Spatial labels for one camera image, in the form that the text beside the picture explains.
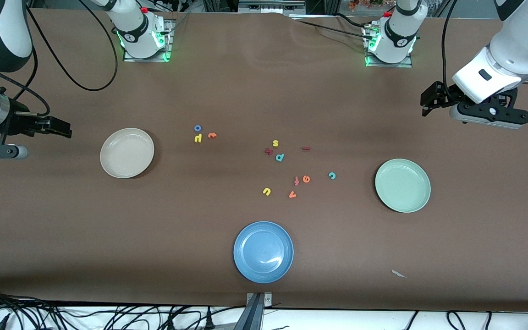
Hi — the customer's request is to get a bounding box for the black cable across table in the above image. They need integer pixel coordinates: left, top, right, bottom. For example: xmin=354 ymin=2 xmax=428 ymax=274
xmin=289 ymin=13 xmax=370 ymax=39

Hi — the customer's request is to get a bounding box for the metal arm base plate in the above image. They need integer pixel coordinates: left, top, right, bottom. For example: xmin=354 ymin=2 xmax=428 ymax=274
xmin=365 ymin=25 xmax=414 ymax=68
xmin=123 ymin=19 xmax=175 ymax=62

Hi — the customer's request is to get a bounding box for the beige plate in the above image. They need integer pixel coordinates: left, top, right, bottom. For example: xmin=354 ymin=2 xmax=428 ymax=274
xmin=100 ymin=128 xmax=155 ymax=179

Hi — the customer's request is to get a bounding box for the brown table cover sheet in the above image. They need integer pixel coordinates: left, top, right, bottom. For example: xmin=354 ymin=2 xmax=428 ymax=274
xmin=0 ymin=8 xmax=528 ymax=313

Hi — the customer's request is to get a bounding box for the green plate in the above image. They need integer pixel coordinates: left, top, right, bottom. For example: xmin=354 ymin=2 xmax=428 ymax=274
xmin=375 ymin=159 xmax=431 ymax=213

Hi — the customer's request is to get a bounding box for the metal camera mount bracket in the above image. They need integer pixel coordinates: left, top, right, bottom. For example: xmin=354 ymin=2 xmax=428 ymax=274
xmin=245 ymin=292 xmax=274 ymax=330

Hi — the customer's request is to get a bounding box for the orange background item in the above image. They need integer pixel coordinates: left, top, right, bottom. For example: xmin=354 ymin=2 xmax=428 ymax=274
xmin=349 ymin=0 xmax=385 ymax=10

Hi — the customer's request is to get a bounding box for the aluminium frame rail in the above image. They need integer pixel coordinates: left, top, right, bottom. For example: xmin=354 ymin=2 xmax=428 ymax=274
xmin=236 ymin=0 xmax=308 ymax=17

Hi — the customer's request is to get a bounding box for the tangled black floor cable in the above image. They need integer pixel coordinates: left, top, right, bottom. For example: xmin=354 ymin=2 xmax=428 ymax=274
xmin=0 ymin=286 xmax=246 ymax=330

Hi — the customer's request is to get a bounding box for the long looping black cable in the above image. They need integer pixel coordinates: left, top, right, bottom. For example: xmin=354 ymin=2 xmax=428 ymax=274
xmin=26 ymin=0 xmax=119 ymax=91

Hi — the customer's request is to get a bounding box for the black hanging arm cable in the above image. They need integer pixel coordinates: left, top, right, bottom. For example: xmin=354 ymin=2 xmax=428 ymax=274
xmin=441 ymin=0 xmax=460 ymax=99

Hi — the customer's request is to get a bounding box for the blue plate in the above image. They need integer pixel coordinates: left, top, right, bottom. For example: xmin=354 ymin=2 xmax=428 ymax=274
xmin=233 ymin=221 xmax=294 ymax=284

